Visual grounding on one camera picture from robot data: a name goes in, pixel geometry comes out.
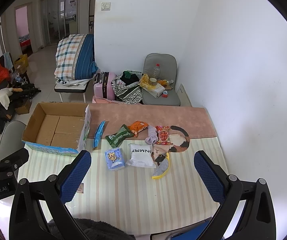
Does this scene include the blue cartoon tissue pack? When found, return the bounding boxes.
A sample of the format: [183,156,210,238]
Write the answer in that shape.
[105,148,126,171]

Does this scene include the blue snack packet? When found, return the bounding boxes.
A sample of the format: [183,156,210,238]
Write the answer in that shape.
[92,120,105,150]

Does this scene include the red snack packet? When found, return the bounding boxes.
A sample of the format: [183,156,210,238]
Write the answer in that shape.
[155,126,172,145]

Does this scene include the white pillow pack black letters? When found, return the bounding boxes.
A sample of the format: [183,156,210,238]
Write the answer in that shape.
[127,144,156,168]

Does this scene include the green snack packet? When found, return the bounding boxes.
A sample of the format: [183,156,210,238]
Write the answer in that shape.
[105,124,135,148]

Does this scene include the lilac towel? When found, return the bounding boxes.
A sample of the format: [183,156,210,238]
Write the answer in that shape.
[145,126,158,145]

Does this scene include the orange snack packet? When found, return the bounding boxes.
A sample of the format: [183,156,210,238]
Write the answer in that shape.
[128,121,149,137]

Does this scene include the grey round chair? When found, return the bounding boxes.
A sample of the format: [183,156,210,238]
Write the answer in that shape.
[0,120,26,162]

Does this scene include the white goose plush toy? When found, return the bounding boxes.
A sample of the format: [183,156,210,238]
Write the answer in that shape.
[0,88,23,110]

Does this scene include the open cardboard box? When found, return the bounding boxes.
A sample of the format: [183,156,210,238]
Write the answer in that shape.
[22,102,91,157]

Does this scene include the calico cat shaped mat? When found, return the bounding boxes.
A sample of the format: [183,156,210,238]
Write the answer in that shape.
[152,126,190,166]

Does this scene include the pink striped table mat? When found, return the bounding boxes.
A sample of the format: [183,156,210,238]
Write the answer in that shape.
[19,103,226,235]

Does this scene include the pink suitcase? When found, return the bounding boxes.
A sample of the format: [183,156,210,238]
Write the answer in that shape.
[94,72,116,100]

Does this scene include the black white patterned bag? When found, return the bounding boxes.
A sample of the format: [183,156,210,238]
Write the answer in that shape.
[111,70,142,105]

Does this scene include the yellow snack bags on box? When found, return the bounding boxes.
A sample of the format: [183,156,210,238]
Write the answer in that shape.
[139,74,165,98]

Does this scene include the clear plastic bottle red cap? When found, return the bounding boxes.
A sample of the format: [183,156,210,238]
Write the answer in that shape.
[150,63,161,79]

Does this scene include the grey cushioned chair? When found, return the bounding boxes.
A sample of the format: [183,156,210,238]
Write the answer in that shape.
[142,53,180,106]

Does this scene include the white frame chair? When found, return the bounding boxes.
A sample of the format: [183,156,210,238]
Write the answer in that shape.
[54,74,96,103]

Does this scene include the white wall switch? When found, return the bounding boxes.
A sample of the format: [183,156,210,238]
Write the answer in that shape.
[101,2,111,11]

